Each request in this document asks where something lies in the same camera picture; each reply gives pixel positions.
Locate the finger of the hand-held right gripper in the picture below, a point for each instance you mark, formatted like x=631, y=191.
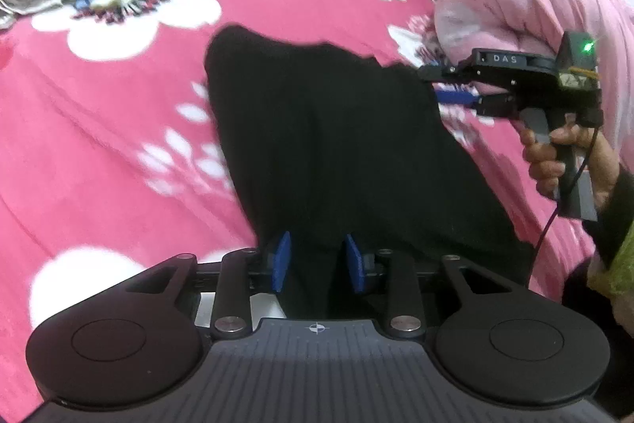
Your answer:
x=458, y=98
x=448, y=72

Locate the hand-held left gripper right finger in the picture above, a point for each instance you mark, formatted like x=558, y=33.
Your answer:
x=354, y=268

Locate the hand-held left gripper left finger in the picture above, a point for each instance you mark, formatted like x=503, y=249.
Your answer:
x=282, y=268

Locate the black printed sweatshirt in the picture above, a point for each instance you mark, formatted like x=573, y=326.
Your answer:
x=346, y=145

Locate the person's right forearm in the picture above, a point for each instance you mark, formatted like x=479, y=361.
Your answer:
x=614, y=225

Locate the person's right hand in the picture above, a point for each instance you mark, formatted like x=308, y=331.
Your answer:
x=542, y=168

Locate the pink floral blanket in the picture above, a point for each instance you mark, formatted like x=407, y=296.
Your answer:
x=99, y=130

